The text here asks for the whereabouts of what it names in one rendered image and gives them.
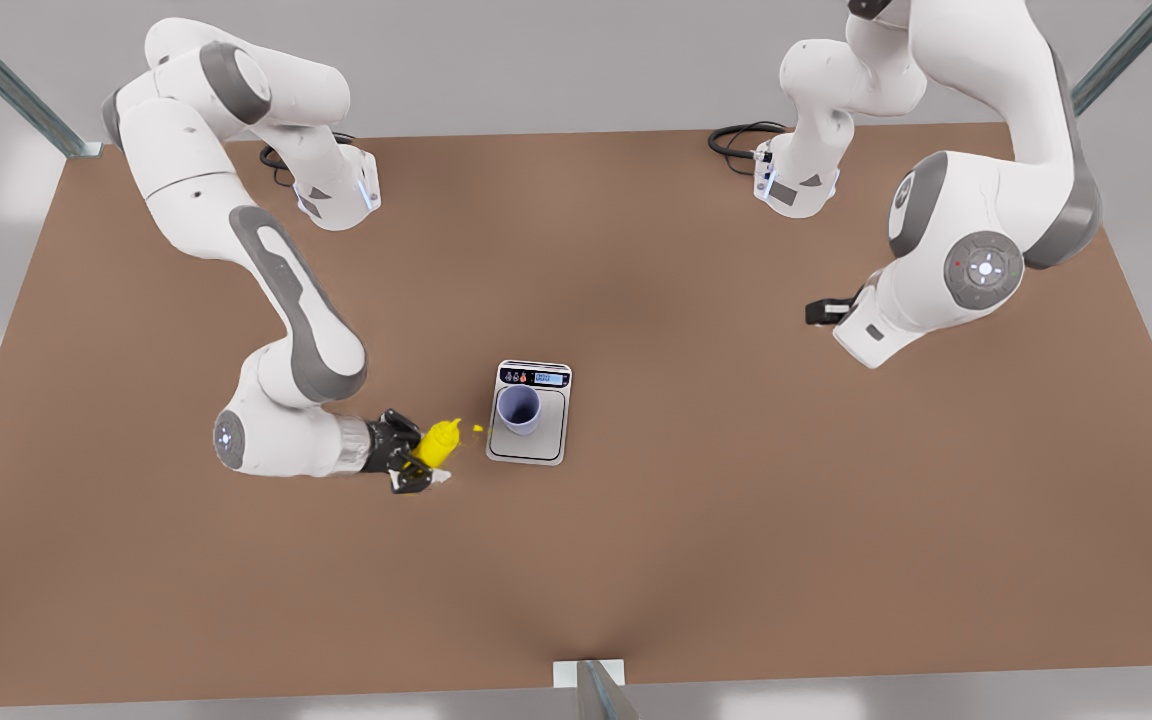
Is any silver frame post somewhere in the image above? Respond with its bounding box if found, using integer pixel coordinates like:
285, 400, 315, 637
552, 659, 639, 720
0, 8, 103, 160
1072, 0, 1152, 117

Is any silver kitchen scale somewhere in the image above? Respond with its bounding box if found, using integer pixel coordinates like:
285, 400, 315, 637
485, 360, 574, 467

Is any lavender cup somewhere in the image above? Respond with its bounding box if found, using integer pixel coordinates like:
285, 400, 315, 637
495, 385, 542, 437

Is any yellow sauce bottle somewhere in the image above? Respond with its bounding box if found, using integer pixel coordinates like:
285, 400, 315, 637
409, 418, 463, 469

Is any black cable loop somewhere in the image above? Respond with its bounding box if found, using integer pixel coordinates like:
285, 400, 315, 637
707, 121, 789, 178
259, 131, 358, 189

